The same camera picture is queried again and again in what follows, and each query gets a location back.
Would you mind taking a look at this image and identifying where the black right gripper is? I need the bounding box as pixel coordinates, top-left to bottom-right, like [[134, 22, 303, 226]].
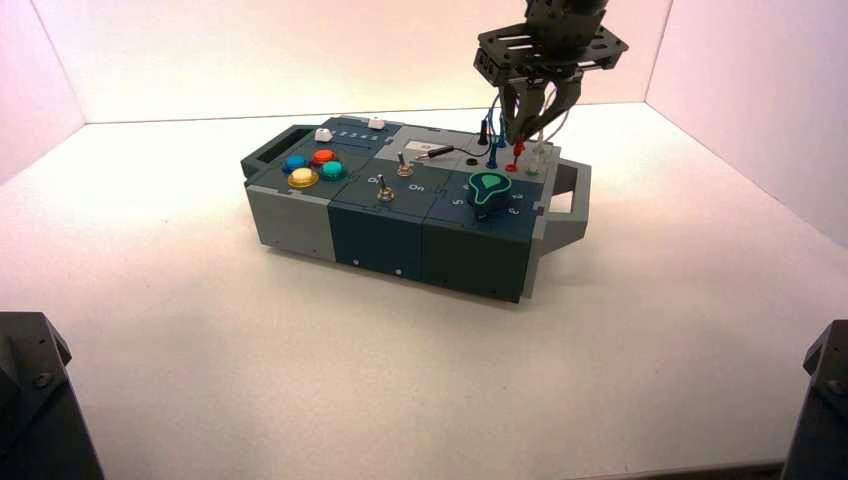
[[473, 23, 629, 144]]

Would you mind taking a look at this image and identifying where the black banana plug wire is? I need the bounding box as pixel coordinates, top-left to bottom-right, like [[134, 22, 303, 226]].
[[415, 119, 492, 162]]

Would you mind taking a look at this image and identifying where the black green rotary knob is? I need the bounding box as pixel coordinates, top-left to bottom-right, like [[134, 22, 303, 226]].
[[466, 171, 515, 223]]

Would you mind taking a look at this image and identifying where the blue banana plug wire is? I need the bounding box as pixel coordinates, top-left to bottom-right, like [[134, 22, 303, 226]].
[[485, 92, 515, 170]]

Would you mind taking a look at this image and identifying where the white banana plug wire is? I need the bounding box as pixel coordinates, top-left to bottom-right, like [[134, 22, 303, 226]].
[[533, 86, 572, 175]]

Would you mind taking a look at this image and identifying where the red banana plug wire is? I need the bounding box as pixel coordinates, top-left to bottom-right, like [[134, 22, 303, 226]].
[[504, 135, 531, 172]]

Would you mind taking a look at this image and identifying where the grey and teal task box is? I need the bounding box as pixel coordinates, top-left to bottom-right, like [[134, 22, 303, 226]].
[[240, 115, 593, 305]]

